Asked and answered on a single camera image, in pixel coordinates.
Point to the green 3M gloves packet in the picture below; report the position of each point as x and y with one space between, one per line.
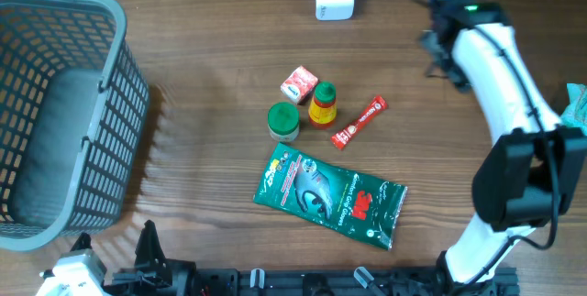
357 205

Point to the small red white box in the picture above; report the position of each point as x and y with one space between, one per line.
299 84

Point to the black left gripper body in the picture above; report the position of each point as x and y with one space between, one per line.
127 290

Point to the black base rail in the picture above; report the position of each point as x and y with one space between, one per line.
399 281

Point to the grey plastic shopping basket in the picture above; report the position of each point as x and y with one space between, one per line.
73 107

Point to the green lid jar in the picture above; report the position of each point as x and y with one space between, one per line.
283 122

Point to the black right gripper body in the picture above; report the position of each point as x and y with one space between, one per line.
444 67

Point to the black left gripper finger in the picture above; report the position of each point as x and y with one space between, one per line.
149 255
83 242

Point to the red Nescafe sachet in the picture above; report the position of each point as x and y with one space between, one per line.
346 134

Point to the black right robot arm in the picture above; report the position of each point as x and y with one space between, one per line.
529 177

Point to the light blue tissue packet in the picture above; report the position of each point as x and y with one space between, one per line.
574 114

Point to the red chilli sauce bottle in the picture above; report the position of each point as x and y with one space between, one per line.
322 111

